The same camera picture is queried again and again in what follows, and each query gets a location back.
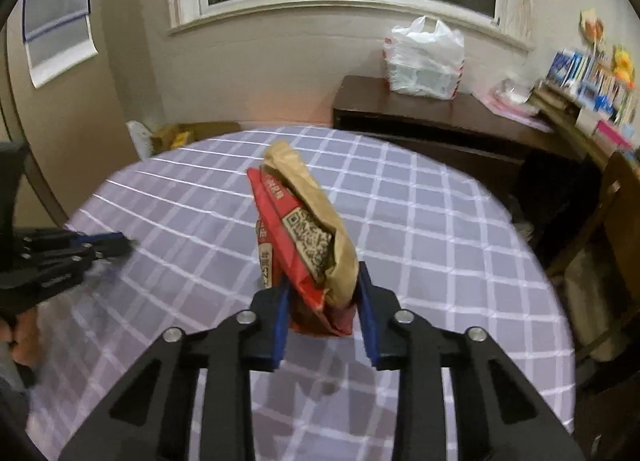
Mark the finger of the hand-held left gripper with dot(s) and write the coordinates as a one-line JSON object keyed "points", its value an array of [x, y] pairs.
{"points": [[55, 271], [107, 244]]}

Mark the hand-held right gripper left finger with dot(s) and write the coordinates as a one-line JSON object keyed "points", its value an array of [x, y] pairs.
{"points": [[281, 326]]}

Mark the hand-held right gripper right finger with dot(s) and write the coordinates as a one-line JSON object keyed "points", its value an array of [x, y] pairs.
{"points": [[367, 321]]}

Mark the red snack wrapper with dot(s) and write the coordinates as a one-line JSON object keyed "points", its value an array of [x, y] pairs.
{"points": [[272, 211]]}

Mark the tan paper wrapper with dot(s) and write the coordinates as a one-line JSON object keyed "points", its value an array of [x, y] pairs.
{"points": [[310, 191]]}

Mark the person's left hand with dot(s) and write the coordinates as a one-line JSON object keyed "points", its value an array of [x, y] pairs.
{"points": [[25, 341]]}

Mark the round table purple checked cloth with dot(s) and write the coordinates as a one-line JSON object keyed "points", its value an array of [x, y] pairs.
{"points": [[425, 241]]}

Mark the beige refrigerator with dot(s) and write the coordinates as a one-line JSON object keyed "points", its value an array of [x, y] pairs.
{"points": [[75, 116]]}

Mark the yellow box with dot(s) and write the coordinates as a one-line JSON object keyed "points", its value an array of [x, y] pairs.
{"points": [[181, 139]]}

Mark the red cardboard box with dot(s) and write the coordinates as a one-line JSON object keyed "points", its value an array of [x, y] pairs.
{"points": [[210, 130]]}

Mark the dark wooden cabinet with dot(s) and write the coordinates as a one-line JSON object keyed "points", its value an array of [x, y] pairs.
{"points": [[400, 111]]}

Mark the beige chair cushion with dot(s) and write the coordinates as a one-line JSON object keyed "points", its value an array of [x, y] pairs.
{"points": [[595, 301]]}

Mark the pink plastic bag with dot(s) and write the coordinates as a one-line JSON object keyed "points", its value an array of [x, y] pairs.
{"points": [[510, 103]]}

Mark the white plastic bag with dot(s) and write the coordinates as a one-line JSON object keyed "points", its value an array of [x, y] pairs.
{"points": [[425, 66]]}

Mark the wooden chair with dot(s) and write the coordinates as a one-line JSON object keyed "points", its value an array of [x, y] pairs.
{"points": [[617, 191]]}

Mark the wooden shelf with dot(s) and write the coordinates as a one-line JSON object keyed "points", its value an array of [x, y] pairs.
{"points": [[560, 106]]}

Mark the row of colourful boxes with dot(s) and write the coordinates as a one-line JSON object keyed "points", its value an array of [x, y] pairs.
{"points": [[575, 71]]}

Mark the yellow duck toy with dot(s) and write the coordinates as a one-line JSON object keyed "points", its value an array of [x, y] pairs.
{"points": [[623, 66]]}

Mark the orange toy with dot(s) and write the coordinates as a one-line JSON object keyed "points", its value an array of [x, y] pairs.
{"points": [[592, 26]]}

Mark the white wall calendar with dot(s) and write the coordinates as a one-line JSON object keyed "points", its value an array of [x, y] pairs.
{"points": [[55, 16]]}

